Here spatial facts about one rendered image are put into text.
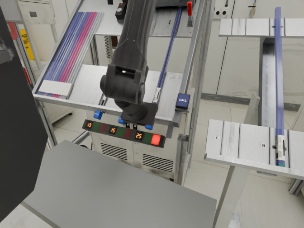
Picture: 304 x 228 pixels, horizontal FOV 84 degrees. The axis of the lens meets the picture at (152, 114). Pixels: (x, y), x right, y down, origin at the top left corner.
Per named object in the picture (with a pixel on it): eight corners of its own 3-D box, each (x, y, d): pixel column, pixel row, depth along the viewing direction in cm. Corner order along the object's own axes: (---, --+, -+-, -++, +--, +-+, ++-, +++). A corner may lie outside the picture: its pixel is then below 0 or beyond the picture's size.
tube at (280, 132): (282, 169, 39) (286, 169, 38) (276, 168, 40) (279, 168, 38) (279, 10, 55) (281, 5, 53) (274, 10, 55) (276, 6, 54)
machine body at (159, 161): (179, 187, 118) (189, 109, 88) (96, 162, 139) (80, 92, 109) (192, 135, 172) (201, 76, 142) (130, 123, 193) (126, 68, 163)
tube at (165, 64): (155, 108, 63) (155, 107, 61) (152, 107, 63) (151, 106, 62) (182, 7, 77) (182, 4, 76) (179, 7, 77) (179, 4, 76)
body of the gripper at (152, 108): (128, 101, 53) (118, 90, 46) (159, 106, 50) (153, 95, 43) (122, 120, 51) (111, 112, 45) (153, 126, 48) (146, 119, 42)
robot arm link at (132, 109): (108, 104, 39) (131, 107, 37) (117, 78, 41) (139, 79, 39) (121, 114, 45) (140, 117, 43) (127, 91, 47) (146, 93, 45)
